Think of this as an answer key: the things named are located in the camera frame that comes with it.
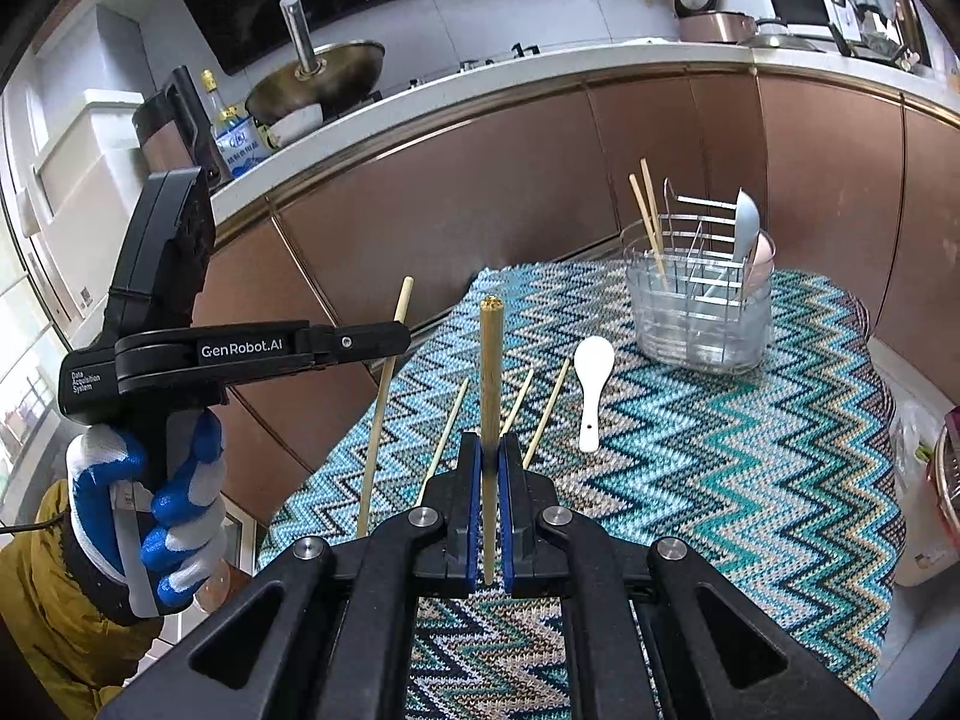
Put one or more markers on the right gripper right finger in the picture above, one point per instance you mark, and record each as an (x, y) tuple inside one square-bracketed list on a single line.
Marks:
[(654, 631)]

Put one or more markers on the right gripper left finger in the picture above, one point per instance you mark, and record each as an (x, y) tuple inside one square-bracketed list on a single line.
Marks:
[(324, 631)]

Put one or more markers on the bamboo chopstick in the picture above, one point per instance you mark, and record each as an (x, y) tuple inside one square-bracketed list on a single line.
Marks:
[(545, 416), (453, 413), (648, 223), (387, 373), (652, 205), (492, 313)]

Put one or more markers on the white ceramic spoon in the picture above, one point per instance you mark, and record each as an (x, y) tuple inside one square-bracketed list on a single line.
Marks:
[(593, 364)]

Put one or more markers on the pink plastic spoon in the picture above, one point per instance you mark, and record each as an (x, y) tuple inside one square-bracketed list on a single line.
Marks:
[(761, 265)]

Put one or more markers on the grey plastic spoon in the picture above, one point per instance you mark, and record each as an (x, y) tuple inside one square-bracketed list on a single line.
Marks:
[(746, 224)]

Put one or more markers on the yellow jacket forearm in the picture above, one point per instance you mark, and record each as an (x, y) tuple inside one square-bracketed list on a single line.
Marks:
[(81, 657)]

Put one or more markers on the blue white gloved left hand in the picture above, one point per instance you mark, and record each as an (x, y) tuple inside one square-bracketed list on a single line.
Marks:
[(138, 555)]

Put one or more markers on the zigzag knitted table cloth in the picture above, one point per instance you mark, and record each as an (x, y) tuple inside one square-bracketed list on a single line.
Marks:
[(781, 478)]

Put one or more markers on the oil bottle blue label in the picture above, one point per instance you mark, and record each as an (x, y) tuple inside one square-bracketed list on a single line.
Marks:
[(236, 134)]

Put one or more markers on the white bowl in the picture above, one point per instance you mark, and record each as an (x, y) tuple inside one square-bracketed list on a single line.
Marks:
[(296, 125)]

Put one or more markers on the black gas stove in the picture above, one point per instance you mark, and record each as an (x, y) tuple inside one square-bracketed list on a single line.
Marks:
[(391, 85)]

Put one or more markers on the glass pan lid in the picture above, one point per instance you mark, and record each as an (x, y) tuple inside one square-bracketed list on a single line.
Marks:
[(774, 34)]

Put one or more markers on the white microwave oven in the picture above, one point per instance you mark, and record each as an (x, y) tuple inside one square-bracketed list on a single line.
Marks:
[(809, 18)]

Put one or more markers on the copper rice cooker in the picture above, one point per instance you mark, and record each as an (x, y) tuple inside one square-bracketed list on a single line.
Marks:
[(701, 21)]

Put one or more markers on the brass wok with handle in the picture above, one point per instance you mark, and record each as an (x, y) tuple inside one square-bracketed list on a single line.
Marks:
[(335, 76)]

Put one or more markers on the clear wire utensil holder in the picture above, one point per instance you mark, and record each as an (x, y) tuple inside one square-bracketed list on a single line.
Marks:
[(679, 325)]

